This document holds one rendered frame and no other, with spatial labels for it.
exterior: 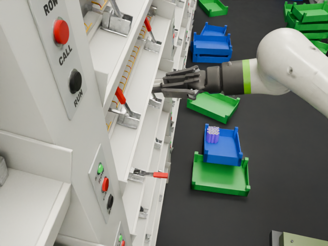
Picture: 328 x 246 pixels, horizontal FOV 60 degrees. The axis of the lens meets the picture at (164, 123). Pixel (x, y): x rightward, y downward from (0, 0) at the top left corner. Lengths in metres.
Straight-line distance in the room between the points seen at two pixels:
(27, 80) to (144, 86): 0.48
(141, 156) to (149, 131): 0.09
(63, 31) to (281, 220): 1.50
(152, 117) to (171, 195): 0.78
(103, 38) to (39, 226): 0.26
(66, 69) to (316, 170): 1.73
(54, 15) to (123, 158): 0.35
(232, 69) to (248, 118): 1.24
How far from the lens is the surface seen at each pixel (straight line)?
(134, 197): 0.70
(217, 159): 1.57
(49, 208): 0.26
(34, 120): 0.21
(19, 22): 0.18
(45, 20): 0.20
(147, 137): 0.80
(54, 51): 0.21
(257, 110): 2.06
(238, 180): 1.66
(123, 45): 0.42
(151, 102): 0.88
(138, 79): 0.66
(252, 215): 1.58
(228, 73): 0.76
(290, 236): 1.21
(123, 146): 0.53
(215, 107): 2.01
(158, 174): 0.70
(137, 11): 0.50
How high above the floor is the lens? 1.37
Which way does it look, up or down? 47 degrees down
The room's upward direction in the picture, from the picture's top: straight up
